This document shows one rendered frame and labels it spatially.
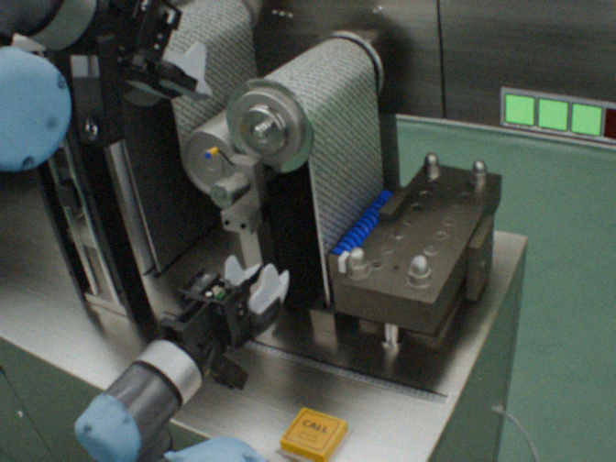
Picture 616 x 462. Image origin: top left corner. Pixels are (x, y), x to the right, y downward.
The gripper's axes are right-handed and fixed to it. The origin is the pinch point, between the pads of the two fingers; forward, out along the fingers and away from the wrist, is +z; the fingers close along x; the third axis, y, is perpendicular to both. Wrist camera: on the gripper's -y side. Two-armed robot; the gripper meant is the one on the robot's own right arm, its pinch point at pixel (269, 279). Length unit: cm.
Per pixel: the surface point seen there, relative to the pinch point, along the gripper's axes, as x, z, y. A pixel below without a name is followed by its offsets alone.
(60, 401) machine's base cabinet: 52, -13, -38
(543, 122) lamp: -28, 45, 8
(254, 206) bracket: 7.7, 9.4, 4.6
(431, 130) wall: 76, 277, -108
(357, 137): -0.3, 28.8, 8.1
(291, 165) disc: 2.8, 13.5, 10.1
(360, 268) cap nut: -8.0, 11.4, -4.1
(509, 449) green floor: -27, 66, -109
